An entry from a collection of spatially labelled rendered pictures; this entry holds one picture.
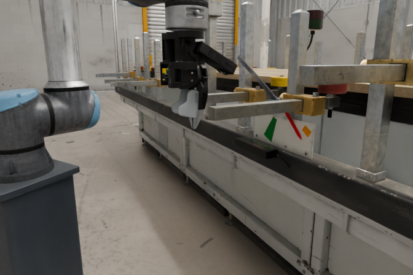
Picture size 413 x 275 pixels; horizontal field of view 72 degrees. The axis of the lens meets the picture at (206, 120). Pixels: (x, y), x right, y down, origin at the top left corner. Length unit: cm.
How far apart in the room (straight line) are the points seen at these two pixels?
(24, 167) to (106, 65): 750
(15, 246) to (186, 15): 85
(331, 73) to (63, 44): 87
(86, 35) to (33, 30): 121
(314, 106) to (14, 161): 90
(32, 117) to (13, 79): 731
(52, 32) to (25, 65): 721
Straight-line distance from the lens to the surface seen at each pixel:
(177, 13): 60
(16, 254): 111
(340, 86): 90
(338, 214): 87
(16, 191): 101
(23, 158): 106
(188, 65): 59
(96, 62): 842
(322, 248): 125
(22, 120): 103
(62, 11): 111
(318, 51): 225
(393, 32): 70
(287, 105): 79
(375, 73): 59
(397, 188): 75
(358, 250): 118
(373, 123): 72
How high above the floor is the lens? 97
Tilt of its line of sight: 12 degrees down
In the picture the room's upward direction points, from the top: straight up
